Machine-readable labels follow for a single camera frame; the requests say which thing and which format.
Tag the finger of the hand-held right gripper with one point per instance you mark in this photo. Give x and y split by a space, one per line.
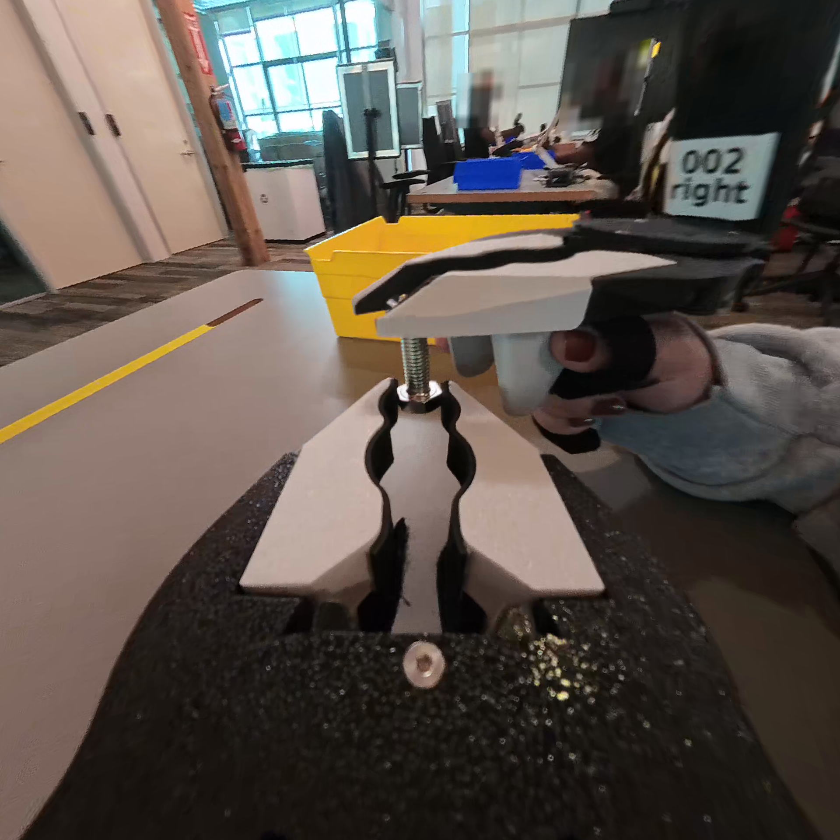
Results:
485 248
512 295

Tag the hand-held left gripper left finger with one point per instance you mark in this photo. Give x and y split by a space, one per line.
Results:
315 512

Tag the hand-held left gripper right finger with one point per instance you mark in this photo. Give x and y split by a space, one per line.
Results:
518 525

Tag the silver bolt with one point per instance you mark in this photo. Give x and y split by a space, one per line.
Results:
415 364

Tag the silver hex nut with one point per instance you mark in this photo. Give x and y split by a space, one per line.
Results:
417 395

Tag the person's right forearm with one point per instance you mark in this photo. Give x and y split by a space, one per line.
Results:
754 420

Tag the person's right hand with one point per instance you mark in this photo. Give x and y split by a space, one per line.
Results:
682 367

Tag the wooden work table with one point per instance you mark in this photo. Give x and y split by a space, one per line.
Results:
525 193

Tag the large blue plastic bin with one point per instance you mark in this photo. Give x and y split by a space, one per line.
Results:
489 176

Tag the small blue plastic bin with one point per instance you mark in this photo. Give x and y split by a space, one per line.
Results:
530 160

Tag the black office chair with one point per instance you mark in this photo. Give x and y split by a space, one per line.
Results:
814 197
403 187

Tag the small black device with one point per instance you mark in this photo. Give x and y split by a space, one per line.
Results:
562 177

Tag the yellow plastic bin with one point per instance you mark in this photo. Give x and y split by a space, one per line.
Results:
354 275

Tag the small calibration board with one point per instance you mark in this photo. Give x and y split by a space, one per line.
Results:
409 115

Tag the chair with black jacket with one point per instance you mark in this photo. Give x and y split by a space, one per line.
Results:
338 170

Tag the large calibration board on stand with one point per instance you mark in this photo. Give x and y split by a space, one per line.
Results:
369 108

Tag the white recycling cabinet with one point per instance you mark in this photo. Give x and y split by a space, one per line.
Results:
289 203

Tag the brown tape strip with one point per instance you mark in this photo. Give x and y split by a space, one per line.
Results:
235 312

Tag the yellow tape strip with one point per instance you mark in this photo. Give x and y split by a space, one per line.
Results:
105 380

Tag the red fire extinguisher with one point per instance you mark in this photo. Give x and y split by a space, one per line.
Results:
224 108

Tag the red sign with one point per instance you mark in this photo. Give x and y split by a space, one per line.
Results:
197 43

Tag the white door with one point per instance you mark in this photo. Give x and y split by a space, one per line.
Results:
46 164
151 131

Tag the wooden post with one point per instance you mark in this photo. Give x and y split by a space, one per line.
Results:
223 164

